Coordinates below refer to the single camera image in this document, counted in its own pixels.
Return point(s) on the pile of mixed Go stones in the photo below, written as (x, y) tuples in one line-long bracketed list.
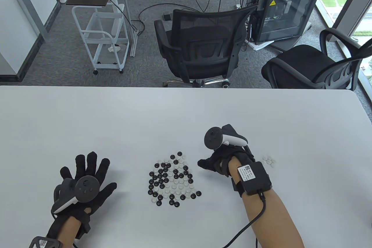
[(176, 176)]

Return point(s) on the person's left hand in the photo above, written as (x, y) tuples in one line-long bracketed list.
[(92, 166)]

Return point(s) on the white papers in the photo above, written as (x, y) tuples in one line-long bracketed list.
[(258, 46)]

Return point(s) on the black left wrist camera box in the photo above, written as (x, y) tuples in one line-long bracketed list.
[(46, 242)]

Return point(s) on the aluminium profile rods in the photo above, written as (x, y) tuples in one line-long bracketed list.
[(126, 3)]

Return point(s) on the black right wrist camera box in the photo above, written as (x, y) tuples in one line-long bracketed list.
[(257, 179)]

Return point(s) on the person's right forearm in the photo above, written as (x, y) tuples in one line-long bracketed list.
[(276, 221)]

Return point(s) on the group of white Go stones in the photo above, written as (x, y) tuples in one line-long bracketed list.
[(268, 160)]

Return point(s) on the black mesh office chair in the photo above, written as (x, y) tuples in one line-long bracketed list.
[(203, 21)]

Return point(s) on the black white hand controller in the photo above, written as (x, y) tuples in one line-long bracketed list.
[(85, 188), (213, 139)]

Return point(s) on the white crumpled tissue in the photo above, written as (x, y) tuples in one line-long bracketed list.
[(114, 48)]

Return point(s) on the black glass computer tower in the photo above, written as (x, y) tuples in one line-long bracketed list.
[(284, 12)]

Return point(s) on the black white right hand controller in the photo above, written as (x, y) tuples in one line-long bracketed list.
[(213, 139)]

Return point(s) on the black power adapter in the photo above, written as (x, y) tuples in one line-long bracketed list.
[(167, 16)]

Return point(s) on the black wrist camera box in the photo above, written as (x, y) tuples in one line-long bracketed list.
[(257, 179), (46, 242)]

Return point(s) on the black office chair curved armrests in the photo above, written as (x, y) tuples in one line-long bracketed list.
[(299, 59)]

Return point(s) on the white rolling cart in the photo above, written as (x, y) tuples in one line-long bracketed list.
[(109, 22)]

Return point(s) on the person's right hand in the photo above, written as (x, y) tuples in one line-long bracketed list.
[(216, 162)]

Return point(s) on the black white left hand controller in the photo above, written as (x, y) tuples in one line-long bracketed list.
[(85, 188)]

